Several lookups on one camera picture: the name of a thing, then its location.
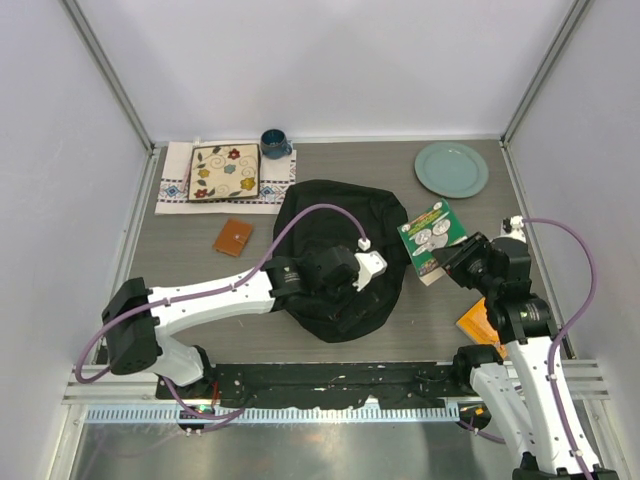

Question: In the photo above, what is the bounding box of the green coin book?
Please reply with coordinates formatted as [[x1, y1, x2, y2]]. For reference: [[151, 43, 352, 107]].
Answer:
[[397, 198, 467, 286]]

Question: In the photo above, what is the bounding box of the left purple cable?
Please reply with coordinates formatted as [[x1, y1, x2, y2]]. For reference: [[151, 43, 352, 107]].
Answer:
[[73, 204, 371, 434]]

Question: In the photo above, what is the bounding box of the white patterned cloth mat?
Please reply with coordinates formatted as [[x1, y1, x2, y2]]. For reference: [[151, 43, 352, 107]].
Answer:
[[155, 142, 297, 215]]

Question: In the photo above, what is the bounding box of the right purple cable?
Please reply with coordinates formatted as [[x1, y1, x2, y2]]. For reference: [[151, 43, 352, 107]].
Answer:
[[457, 217, 599, 480]]

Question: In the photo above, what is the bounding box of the black student backpack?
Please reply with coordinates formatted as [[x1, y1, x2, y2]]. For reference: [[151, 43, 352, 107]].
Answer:
[[273, 180, 410, 343]]

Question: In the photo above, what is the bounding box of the orange paperback book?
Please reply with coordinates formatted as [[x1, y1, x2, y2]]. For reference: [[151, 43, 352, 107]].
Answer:
[[456, 298, 507, 359]]

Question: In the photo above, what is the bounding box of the dark blue ceramic cup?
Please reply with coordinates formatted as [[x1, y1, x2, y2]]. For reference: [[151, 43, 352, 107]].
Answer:
[[260, 129, 293, 160]]

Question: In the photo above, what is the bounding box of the white slotted cable duct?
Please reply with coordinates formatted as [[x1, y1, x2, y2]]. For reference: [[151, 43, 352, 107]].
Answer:
[[85, 402, 460, 425]]

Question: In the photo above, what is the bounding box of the light teal round plate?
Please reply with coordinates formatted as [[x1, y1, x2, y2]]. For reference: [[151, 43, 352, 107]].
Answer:
[[414, 141, 489, 199]]

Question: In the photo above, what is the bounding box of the purple cable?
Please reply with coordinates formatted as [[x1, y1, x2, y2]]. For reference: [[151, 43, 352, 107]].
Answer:
[[457, 217, 599, 480], [73, 204, 371, 434]]

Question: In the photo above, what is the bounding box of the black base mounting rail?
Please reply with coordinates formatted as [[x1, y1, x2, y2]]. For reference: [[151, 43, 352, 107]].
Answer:
[[177, 362, 475, 410]]

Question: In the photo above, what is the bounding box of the floral square ceramic plate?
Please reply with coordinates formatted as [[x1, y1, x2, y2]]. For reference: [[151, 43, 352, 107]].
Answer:
[[187, 144, 260, 203]]

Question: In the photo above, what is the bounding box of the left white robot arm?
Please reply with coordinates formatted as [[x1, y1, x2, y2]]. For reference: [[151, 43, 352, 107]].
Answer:
[[102, 246, 366, 399]]

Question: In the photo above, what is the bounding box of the brown leather wallet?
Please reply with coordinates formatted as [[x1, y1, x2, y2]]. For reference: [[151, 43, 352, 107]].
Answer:
[[213, 218, 253, 257]]

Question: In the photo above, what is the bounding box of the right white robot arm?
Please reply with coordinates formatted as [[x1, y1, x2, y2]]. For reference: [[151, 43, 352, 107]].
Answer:
[[432, 233, 618, 479]]

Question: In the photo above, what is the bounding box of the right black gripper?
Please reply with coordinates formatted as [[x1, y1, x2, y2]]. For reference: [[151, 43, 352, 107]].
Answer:
[[432, 231, 501, 298]]

